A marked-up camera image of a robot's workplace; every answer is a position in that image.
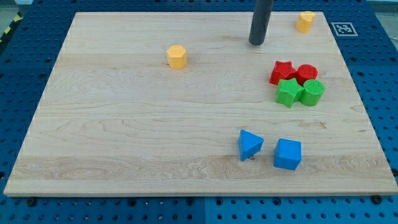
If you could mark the black bolt left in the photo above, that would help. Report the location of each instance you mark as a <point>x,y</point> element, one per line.
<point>30,202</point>

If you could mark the green cylinder block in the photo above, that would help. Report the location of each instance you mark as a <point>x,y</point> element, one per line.
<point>312,92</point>

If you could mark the black bolt right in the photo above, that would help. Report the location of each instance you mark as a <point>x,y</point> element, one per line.
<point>376,199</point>

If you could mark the blue triangle block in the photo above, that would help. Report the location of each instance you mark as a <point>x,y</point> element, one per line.
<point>249,144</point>

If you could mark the black bolt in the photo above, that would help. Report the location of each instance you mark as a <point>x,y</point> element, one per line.
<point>30,202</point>
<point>376,199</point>

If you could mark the red star block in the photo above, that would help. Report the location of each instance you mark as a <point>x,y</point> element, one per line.
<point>282,71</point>

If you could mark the blue cube block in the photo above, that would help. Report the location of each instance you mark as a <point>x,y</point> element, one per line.
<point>287,154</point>

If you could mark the wooden board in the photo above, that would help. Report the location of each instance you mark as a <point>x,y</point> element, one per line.
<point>115,120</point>

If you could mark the white fiducial marker tag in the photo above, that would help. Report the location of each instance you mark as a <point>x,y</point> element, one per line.
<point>344,29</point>

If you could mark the yellow heart block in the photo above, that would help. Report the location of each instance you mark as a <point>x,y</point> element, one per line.
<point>305,21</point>

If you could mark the red cylinder block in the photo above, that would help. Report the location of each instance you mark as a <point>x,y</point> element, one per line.
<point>306,72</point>

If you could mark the green star block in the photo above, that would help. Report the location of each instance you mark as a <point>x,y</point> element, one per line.
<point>288,92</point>

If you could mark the yellow hexagon block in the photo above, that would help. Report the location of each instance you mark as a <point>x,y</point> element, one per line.
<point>177,56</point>

